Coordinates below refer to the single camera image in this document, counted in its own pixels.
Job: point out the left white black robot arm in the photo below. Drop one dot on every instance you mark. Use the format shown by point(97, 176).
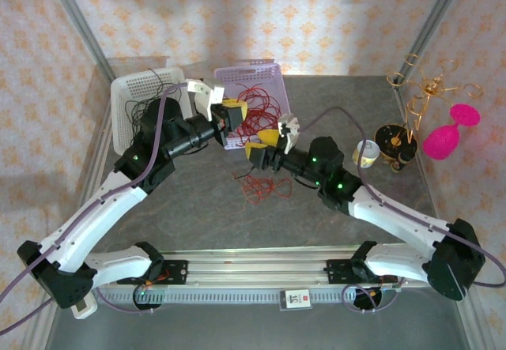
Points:
point(99, 211)

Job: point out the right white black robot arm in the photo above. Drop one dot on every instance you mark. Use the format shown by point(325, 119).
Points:
point(395, 215)

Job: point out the small yellow jar white lid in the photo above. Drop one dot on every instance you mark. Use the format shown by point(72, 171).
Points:
point(371, 150)

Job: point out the lilac plastic basket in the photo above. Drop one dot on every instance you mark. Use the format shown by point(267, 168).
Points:
point(273, 73)

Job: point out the white plastic basket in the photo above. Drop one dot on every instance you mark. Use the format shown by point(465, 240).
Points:
point(130, 85)

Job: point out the pink goblet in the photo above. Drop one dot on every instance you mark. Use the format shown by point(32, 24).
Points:
point(440, 140)

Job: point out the white label card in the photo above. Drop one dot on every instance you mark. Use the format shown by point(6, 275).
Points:
point(295, 299)

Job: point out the white digital timer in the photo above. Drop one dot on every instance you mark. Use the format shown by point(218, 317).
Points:
point(85, 310)

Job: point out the aluminium rail beam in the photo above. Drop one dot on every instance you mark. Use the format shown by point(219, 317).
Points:
point(257, 271)

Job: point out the aluminium frame post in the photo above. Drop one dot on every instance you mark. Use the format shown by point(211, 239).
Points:
point(427, 26)
point(82, 26)

